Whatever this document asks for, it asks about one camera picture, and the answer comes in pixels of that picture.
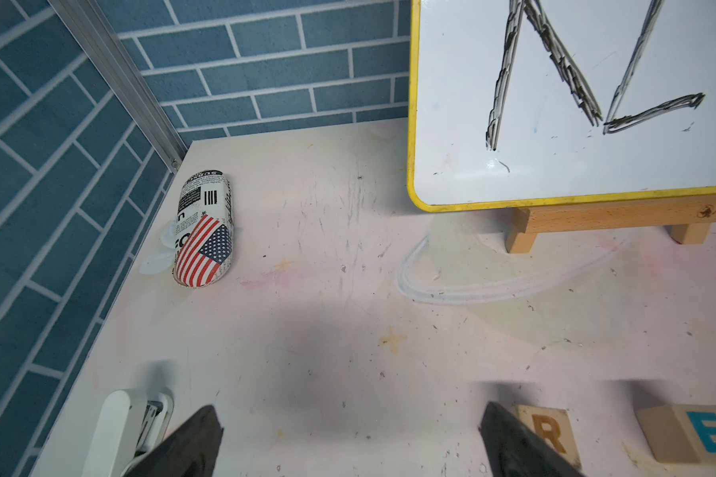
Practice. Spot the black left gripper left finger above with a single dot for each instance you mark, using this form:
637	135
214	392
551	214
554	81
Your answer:
191	450

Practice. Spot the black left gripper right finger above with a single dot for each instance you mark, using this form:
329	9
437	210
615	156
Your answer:
513	449

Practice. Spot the wooden block letter R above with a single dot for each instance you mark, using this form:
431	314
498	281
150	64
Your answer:
553	426

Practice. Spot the wooden block letter E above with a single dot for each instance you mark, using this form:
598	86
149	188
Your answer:
680	434

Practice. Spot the white stapler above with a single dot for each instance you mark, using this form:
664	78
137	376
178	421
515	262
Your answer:
131	424

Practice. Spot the flag printed can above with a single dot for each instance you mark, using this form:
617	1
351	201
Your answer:
204	230

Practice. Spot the wooden whiteboard stand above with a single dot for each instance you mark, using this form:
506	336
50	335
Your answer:
688	219

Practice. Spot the white RED whiteboard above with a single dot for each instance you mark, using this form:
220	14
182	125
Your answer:
536	103

